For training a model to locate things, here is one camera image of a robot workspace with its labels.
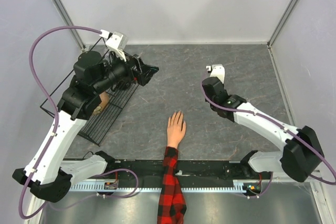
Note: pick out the brown round container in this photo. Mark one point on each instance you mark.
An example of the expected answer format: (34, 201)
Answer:
(103, 104)

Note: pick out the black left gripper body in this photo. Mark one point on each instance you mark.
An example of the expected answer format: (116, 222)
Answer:
(136, 73)

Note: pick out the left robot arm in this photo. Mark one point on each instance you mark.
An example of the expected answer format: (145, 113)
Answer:
(45, 176)

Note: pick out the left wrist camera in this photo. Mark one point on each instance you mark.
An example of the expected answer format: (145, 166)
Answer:
(115, 42)

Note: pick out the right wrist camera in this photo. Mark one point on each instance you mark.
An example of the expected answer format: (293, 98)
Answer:
(217, 71)

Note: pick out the black wire basket rack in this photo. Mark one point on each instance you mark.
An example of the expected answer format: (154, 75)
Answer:
(119, 95)

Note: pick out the red plaid sleeve forearm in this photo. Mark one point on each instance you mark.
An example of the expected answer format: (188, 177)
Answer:
(172, 206)

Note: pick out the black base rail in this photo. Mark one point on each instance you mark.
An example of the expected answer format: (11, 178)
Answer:
(194, 176)

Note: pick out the mannequin hand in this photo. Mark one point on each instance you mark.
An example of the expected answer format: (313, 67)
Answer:
(176, 129)

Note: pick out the aluminium corner post right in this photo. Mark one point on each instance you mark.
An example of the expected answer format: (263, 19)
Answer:
(283, 20)

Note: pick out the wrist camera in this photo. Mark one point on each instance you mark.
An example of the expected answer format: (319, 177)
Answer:
(115, 42)
(217, 71)

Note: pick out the aluminium slotted rail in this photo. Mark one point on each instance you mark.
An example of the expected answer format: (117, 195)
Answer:
(162, 185)

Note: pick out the aluminium corner post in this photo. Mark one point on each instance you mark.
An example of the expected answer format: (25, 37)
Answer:
(283, 20)
(68, 22)

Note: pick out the aluminium corner post left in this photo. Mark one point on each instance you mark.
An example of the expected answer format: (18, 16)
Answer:
(68, 22)

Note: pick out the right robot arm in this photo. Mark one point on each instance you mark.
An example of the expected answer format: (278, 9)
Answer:
(299, 151)

